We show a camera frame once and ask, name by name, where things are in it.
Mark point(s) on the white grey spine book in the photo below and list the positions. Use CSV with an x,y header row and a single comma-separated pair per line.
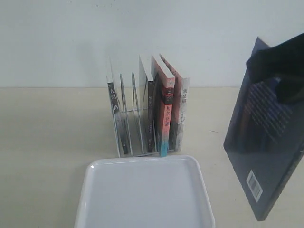
x,y
179,106

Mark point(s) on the dark maroon book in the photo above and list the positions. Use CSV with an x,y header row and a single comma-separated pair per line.
x,y
146,87

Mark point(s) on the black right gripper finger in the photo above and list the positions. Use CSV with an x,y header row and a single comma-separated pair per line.
x,y
290,89
285,60

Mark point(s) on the white wire book rack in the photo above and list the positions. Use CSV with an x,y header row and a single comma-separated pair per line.
x,y
132,118

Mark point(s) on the dark blue book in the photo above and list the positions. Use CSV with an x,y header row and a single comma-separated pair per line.
x,y
264,141

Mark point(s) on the red teal spine book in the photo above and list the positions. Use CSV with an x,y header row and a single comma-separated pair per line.
x,y
163,99

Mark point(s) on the black grey book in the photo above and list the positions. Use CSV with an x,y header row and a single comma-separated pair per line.
x,y
119,120

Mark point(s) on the white plastic tray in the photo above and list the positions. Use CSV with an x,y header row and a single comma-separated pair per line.
x,y
144,192

